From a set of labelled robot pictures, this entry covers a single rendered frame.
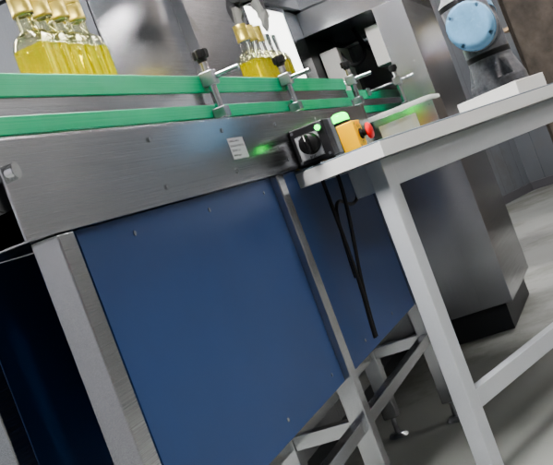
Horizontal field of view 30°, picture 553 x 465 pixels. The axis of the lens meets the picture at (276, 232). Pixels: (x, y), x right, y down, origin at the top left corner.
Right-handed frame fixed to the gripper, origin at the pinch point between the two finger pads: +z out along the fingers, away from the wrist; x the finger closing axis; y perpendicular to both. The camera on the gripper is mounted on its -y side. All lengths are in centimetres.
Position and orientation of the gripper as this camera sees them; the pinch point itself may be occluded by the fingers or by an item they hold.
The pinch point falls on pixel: (255, 30)
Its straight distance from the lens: 277.3
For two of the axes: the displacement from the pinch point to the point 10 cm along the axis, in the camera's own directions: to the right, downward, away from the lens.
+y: 3.1, -1.4, 9.4
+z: 3.5, 9.4, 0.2
